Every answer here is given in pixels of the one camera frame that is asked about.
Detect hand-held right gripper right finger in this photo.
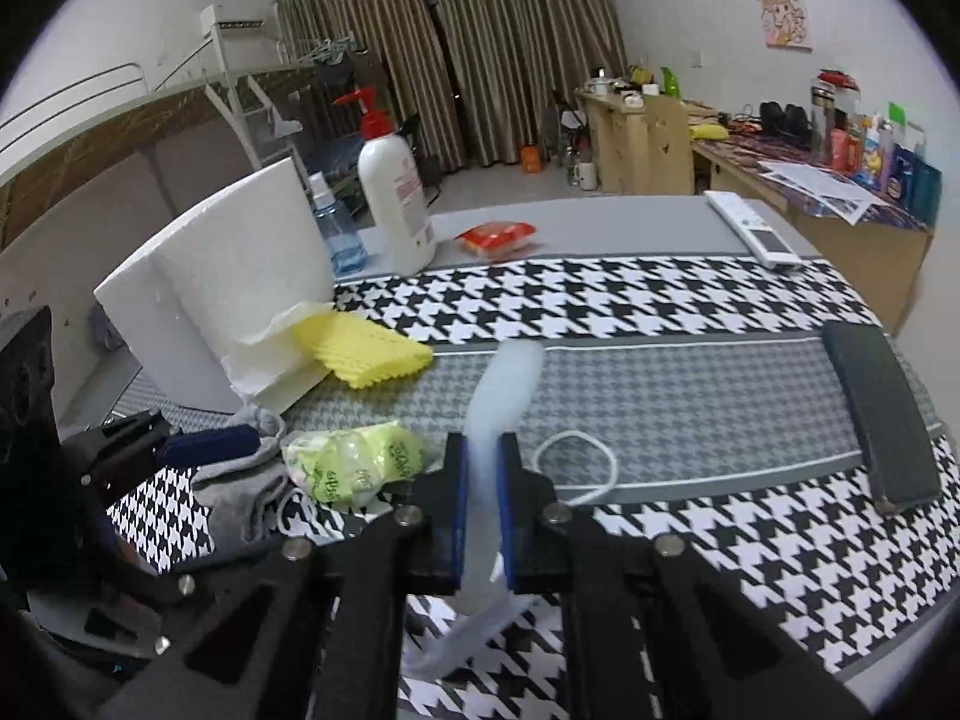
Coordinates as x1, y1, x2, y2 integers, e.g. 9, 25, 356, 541
499, 433, 875, 720

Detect printed paper sheet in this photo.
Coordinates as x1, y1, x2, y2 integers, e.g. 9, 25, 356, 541
757, 161, 887, 226

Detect white paper towel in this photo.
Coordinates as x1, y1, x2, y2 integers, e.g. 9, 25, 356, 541
221, 300, 335, 421

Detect wooden chair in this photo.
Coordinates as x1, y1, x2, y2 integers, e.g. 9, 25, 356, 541
646, 97, 695, 196

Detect white cord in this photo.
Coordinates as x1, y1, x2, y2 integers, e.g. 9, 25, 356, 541
534, 430, 620, 508

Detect white metal bunk bed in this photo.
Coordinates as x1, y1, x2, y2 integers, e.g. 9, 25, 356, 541
0, 15, 353, 301

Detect cartoon wall poster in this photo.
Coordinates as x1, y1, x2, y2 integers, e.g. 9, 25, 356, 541
757, 0, 815, 52

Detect grey sock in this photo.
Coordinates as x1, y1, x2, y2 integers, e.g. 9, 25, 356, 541
191, 405, 301, 552

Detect yellow sponge cloth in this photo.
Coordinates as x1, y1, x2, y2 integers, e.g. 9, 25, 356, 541
291, 313, 434, 389

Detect black headphones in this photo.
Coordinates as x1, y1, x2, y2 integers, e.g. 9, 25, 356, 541
759, 101, 811, 142

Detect green plastic bag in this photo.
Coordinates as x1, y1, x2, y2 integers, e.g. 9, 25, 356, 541
281, 424, 427, 511

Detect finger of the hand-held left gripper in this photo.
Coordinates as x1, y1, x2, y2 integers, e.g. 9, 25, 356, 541
79, 411, 262, 492
90, 517, 203, 653

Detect brown curtains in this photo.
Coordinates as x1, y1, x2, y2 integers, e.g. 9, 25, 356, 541
274, 0, 627, 173

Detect houndstooth tablecloth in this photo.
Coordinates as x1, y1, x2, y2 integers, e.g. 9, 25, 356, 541
105, 195, 947, 720

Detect wooden desk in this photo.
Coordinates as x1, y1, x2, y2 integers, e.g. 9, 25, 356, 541
574, 86, 935, 332

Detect hanging dark clothes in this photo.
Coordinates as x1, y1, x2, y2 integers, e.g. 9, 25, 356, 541
311, 52, 391, 136

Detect white foam box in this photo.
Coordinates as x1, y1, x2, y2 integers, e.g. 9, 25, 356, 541
94, 156, 336, 415

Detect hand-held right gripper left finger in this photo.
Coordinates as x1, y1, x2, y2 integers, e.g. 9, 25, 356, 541
97, 433, 470, 720

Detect white pump lotion bottle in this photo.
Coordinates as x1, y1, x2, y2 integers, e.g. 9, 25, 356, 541
334, 86, 437, 276

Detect white remote control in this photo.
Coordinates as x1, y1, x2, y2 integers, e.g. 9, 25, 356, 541
703, 190, 802, 269

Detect row of toiletry bottles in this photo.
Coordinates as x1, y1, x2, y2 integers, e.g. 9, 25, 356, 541
810, 71, 942, 226

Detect white air conditioner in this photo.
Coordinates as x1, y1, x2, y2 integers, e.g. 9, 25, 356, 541
201, 4, 271, 36

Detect red snack packet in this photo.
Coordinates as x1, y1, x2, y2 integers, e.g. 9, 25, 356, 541
457, 221, 539, 256

